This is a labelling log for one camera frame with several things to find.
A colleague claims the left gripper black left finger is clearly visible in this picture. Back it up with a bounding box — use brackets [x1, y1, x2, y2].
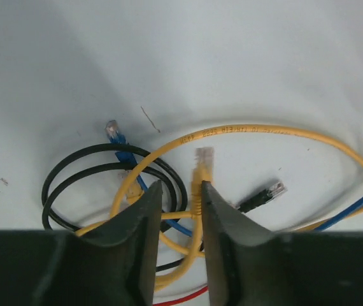
[0, 182, 162, 305]

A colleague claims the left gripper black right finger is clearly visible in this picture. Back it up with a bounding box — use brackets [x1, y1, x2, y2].
[201, 182, 363, 305]

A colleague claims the black ethernet cable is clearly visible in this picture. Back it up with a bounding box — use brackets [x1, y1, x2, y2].
[41, 143, 288, 273]

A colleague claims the yellow ethernet cable printed text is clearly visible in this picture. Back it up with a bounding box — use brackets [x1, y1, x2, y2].
[110, 124, 363, 231]

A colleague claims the red ethernet cable loose plug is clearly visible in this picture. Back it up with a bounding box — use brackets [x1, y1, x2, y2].
[154, 286, 208, 306]

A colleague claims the blue ethernet cable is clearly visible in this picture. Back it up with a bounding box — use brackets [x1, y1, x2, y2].
[104, 119, 363, 237]

